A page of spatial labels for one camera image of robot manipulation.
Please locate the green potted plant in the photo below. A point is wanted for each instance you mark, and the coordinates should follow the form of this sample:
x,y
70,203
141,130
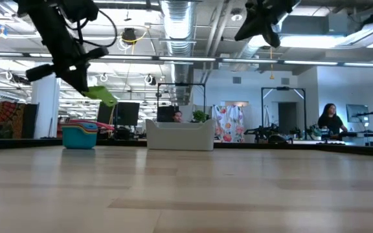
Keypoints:
x,y
199,116

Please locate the silver ventilation duct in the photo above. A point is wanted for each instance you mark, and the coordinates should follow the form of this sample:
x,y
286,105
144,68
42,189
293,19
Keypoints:
x,y
178,32

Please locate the long ceiling light strip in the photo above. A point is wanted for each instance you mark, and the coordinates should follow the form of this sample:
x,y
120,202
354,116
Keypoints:
x,y
309,62
141,58

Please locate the black computer monitor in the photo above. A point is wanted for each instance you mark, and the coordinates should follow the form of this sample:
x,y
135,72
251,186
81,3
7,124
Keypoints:
x,y
128,114
107,116
164,113

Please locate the green measuring cup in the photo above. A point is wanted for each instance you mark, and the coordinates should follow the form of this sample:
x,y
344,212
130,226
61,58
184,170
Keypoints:
x,y
102,95

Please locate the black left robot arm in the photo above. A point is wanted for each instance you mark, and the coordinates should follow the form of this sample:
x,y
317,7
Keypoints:
x,y
34,4

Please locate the grey ceiling air unit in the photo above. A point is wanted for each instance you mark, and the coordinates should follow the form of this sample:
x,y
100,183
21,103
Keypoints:
x,y
316,24

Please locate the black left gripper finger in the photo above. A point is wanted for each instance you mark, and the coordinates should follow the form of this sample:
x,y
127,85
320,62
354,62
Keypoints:
x,y
82,76
71,79

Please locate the teal measuring cup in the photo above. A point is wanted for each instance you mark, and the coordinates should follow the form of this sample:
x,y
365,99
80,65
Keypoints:
x,y
79,139

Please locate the black metal rig frame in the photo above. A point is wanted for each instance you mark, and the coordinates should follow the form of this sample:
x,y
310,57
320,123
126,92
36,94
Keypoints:
x,y
181,84
283,88

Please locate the white room pillar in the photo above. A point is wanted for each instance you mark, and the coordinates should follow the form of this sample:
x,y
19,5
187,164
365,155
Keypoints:
x,y
45,110

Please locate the black ceiling device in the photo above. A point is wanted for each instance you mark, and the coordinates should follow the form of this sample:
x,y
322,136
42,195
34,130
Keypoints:
x,y
129,34

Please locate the grey wall monitor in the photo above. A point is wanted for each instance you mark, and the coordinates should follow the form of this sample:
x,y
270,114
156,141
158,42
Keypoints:
x,y
356,113

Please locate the white plastic basket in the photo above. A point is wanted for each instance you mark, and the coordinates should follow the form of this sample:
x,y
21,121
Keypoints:
x,y
180,137

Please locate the floral patterned curtain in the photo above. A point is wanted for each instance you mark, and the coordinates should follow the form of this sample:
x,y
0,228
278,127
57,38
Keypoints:
x,y
228,124

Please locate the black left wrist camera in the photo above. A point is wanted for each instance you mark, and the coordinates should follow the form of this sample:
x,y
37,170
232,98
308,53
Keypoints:
x,y
79,9

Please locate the black aluminium table frame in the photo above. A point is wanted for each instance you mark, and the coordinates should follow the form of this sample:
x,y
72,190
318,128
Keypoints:
x,y
28,142

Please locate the grey wall vent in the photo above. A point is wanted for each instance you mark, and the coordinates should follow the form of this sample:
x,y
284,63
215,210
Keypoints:
x,y
236,80
285,81

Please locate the person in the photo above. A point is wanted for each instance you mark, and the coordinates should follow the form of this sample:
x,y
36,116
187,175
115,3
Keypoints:
x,y
177,116
330,123

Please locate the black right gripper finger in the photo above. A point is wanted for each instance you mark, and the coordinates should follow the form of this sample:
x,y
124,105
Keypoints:
x,y
272,34
249,29

